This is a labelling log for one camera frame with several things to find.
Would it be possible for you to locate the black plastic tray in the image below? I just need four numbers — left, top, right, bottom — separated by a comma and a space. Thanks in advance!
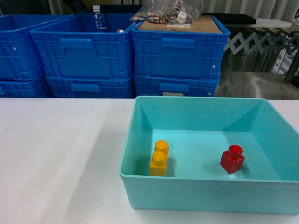
202, 13, 257, 25

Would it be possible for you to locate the red toy block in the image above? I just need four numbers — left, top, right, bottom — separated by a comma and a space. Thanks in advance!
220, 144, 245, 174

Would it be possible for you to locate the light blue plastic box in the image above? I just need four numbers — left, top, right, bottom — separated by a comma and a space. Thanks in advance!
119, 96, 299, 215

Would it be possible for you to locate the clear bag of parts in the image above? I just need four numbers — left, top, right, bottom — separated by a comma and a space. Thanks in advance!
130, 0, 204, 25

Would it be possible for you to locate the brown cardboard sheet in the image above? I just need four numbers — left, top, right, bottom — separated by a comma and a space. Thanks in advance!
138, 15, 223, 33

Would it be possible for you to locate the blue crate bottom left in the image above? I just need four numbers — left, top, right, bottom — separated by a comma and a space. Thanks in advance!
0, 76, 53, 98

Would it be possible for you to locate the blue crate bottom middle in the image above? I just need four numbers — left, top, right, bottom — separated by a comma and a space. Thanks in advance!
46, 77, 133, 98

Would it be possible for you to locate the blue crate bottom right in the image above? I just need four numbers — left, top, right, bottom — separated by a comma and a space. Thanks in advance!
133, 75, 220, 97

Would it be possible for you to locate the clear plastic water bottle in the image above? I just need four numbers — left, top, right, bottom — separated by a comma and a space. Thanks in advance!
92, 5, 107, 33

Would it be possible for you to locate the blue crate top left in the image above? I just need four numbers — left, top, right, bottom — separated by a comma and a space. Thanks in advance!
0, 14, 68, 81

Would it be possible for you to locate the expandable roller conveyor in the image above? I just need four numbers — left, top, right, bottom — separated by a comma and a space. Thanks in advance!
224, 31, 299, 55

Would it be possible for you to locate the blue crate top middle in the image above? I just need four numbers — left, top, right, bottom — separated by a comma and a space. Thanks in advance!
30, 13, 135, 79

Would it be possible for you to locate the blue crate top right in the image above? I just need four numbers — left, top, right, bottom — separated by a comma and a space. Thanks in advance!
132, 16, 230, 80

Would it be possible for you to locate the blue crate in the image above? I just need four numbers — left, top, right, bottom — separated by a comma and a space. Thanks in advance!
132, 16, 230, 80
0, 14, 68, 81
133, 75, 220, 97
0, 76, 53, 98
30, 13, 135, 79
46, 77, 133, 98

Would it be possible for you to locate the yellow toy block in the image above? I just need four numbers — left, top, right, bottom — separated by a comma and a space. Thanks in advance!
149, 140, 169, 176

